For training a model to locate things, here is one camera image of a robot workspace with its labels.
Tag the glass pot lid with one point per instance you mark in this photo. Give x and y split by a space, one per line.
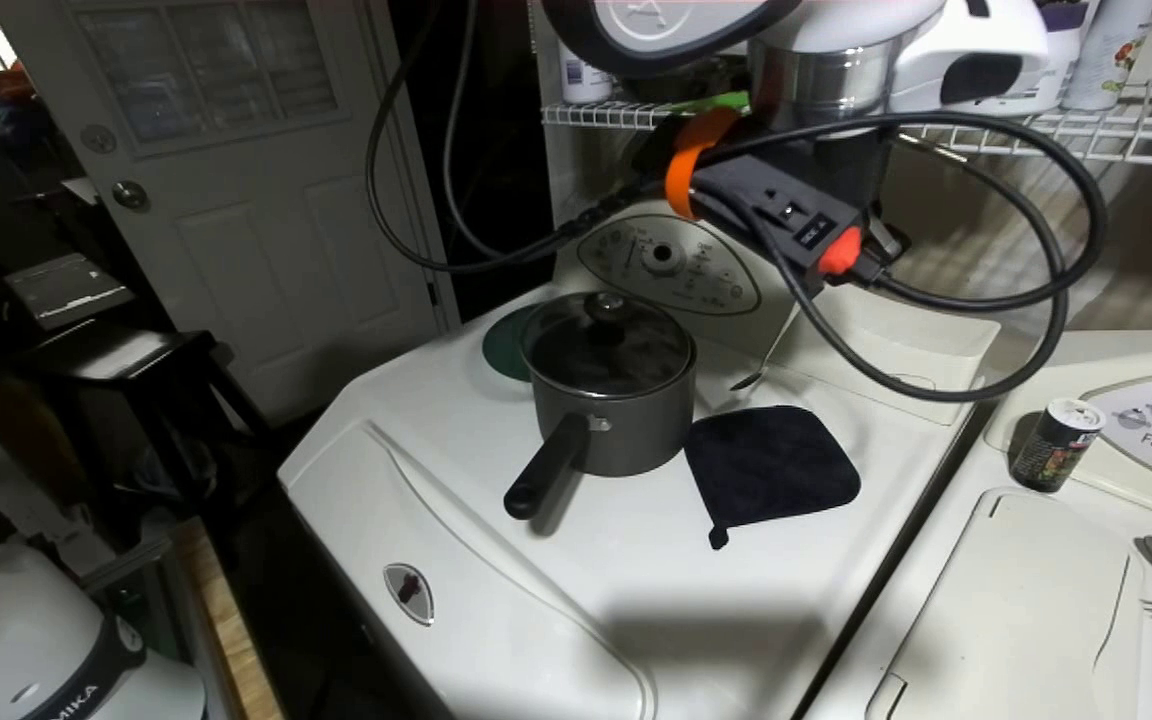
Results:
611 348

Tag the white dryer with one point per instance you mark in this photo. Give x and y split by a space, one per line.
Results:
1030 612

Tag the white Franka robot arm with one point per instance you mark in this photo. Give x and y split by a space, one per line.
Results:
18 640

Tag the black stool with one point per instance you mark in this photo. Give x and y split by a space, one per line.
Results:
139 384

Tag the white jar purple lid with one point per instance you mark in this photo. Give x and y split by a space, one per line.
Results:
1069 67

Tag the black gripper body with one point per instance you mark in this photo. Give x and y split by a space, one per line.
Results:
881 242

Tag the dark navy pot holder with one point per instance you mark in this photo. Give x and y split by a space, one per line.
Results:
771 464

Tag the tall white bottle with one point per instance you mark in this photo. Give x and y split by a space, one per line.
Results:
586 79

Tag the white washing machine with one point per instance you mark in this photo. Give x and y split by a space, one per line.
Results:
576 603

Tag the white panel door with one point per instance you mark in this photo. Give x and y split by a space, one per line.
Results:
243 201

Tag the black flat box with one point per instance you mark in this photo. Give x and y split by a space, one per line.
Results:
64 291

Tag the wooden board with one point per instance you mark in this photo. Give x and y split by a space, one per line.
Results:
231 626

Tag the green round plate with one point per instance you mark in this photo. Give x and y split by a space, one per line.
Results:
505 346

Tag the tall cylindrical container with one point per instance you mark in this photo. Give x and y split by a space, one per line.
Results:
1112 53

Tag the round door knob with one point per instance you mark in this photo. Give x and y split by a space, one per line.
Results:
129 195

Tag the dark grey saucepan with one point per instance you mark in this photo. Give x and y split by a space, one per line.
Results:
619 428

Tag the metal spoon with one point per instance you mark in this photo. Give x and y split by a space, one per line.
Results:
760 358

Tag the small spice jar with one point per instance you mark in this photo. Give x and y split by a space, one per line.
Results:
1053 444

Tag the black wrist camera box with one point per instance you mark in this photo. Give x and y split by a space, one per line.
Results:
778 209

